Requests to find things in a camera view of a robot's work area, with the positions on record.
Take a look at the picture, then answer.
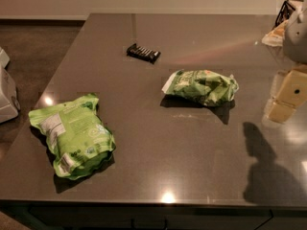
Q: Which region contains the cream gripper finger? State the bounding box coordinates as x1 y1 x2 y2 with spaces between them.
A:
268 69 307 123

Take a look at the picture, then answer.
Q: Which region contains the green jalapeno chip bag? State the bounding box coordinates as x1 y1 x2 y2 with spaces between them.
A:
162 70 239 106

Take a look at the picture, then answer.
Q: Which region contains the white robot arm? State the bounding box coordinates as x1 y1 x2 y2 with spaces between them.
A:
266 2 307 123

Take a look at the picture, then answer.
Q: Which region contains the pale snack bag in basket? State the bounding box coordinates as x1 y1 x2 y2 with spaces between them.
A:
262 20 288 47

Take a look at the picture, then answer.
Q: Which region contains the green rice chip bag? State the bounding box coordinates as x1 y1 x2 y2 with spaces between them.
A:
29 94 116 180

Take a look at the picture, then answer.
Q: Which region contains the black snack bar wrapper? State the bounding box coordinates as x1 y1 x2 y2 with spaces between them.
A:
127 43 161 64

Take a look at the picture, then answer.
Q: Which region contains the white appliance at left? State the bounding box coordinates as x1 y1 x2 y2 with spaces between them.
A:
0 47 20 123

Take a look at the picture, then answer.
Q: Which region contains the black wire basket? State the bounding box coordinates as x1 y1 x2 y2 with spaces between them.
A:
274 0 303 27

